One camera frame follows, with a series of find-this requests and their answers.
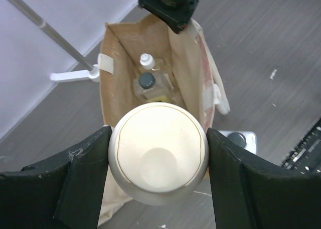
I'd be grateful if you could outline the clear bottle white cap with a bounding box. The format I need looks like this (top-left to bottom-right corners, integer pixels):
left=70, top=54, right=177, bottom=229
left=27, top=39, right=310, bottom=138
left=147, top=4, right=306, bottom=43
left=139, top=53, right=163, bottom=71

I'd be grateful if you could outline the brown canvas tote bag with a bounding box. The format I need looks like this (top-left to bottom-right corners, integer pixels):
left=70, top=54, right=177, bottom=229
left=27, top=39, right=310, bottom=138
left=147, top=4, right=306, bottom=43
left=98, top=15, right=230, bottom=224

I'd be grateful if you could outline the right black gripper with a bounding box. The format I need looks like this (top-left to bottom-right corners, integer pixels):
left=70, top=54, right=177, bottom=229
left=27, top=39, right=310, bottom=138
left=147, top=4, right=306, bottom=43
left=138, top=0, right=199, bottom=34

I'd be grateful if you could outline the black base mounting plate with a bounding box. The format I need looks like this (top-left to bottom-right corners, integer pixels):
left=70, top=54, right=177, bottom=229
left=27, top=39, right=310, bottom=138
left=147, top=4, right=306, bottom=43
left=281, top=119, right=320, bottom=174

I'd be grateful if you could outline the white metal clothes rack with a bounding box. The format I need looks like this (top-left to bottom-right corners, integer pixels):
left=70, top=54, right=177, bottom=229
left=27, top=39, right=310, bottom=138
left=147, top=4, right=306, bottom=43
left=0, top=0, right=103, bottom=83

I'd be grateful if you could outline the clear bottle dark cap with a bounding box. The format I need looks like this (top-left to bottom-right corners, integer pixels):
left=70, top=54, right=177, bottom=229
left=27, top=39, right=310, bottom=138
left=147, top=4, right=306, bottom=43
left=132, top=71, right=175, bottom=103

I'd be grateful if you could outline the beige bottle front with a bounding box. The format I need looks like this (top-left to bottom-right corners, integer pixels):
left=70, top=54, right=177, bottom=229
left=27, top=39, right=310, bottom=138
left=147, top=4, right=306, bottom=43
left=108, top=102, right=209, bottom=205

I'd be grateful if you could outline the white square bottle dark cap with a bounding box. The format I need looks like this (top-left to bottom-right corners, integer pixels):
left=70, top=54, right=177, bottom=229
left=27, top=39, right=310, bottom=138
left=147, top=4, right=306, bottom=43
left=219, top=130, right=257, bottom=155

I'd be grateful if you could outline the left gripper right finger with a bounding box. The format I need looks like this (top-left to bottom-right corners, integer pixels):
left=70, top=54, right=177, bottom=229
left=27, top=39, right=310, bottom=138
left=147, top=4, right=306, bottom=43
left=206, top=128, right=320, bottom=228

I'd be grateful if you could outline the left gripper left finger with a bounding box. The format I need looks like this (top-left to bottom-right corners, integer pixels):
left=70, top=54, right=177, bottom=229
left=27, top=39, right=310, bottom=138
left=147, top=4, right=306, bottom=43
left=1, top=126, right=112, bottom=228

